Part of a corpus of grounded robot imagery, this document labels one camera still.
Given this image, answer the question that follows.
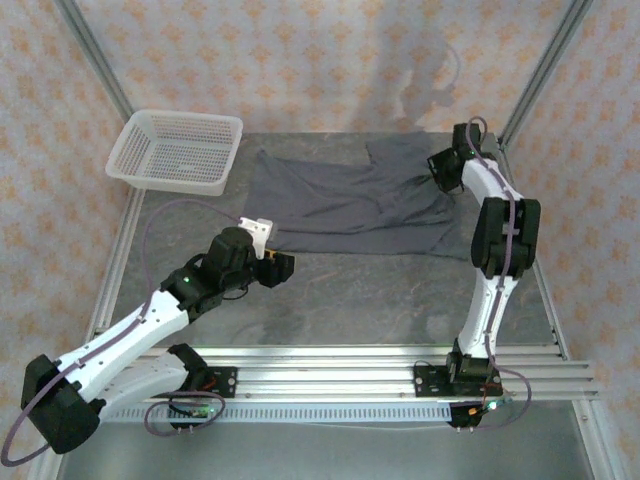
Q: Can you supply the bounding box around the grey t-shirt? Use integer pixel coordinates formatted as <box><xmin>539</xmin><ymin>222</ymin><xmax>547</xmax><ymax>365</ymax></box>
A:
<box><xmin>243</xmin><ymin>130</ymin><xmax>474</xmax><ymax>261</ymax></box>

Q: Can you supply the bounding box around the grey slotted cable duct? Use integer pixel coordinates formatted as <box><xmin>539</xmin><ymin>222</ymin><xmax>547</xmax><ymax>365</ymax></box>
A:
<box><xmin>99</xmin><ymin>403</ymin><xmax>454</xmax><ymax>425</ymax></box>

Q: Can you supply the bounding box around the aluminium side rail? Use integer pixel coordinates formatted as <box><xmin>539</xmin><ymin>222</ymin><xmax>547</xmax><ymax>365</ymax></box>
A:
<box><xmin>84</xmin><ymin>192</ymin><xmax>146</xmax><ymax>351</ymax></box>
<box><xmin>499</xmin><ymin>144</ymin><xmax>570</xmax><ymax>360</ymax></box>

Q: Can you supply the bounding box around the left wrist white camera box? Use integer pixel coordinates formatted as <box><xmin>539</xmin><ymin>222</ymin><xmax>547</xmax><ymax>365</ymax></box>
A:
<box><xmin>238</xmin><ymin>215</ymin><xmax>274</xmax><ymax>260</ymax></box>

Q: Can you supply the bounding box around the aluminium frame leg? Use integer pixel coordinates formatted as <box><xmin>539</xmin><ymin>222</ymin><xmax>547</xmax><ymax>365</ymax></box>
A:
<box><xmin>29</xmin><ymin>452</ymin><xmax>69</xmax><ymax>480</ymax></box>
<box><xmin>572</xmin><ymin>399</ymin><xmax>629</xmax><ymax>480</ymax></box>

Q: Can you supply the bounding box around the grey metal lower panel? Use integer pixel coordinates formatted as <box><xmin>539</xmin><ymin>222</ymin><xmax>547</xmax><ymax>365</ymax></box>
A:
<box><xmin>57</xmin><ymin>422</ymin><xmax>596</xmax><ymax>480</ymax></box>

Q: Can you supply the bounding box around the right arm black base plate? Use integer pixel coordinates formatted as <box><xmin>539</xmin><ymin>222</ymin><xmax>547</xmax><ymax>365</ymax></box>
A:
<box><xmin>413</xmin><ymin>362</ymin><xmax>501</xmax><ymax>399</ymax></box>

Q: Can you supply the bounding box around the aluminium frame post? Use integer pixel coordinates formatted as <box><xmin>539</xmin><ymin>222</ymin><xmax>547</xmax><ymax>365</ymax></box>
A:
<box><xmin>499</xmin><ymin>0</ymin><xmax>594</xmax><ymax>149</ymax></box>
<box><xmin>54</xmin><ymin>0</ymin><xmax>134</xmax><ymax>119</ymax></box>

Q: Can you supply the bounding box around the small green circuit board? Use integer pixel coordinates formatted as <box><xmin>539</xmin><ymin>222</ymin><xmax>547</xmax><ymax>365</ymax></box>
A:
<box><xmin>469</xmin><ymin>397</ymin><xmax>514</xmax><ymax>416</ymax></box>
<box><xmin>168</xmin><ymin>402</ymin><xmax>217</xmax><ymax>420</ymax></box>

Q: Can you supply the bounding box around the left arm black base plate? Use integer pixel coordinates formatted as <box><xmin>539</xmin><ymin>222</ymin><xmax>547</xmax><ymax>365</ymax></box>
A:
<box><xmin>199</xmin><ymin>367</ymin><xmax>238</xmax><ymax>400</ymax></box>

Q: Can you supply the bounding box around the aluminium mounting rail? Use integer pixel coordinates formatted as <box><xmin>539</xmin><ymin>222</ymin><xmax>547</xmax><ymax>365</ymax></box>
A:
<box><xmin>94</xmin><ymin>344</ymin><xmax>599</xmax><ymax>401</ymax></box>

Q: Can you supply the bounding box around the white perforated plastic basket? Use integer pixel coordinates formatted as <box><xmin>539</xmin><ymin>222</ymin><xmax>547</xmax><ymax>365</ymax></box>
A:
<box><xmin>104</xmin><ymin>109</ymin><xmax>245</xmax><ymax>197</ymax></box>

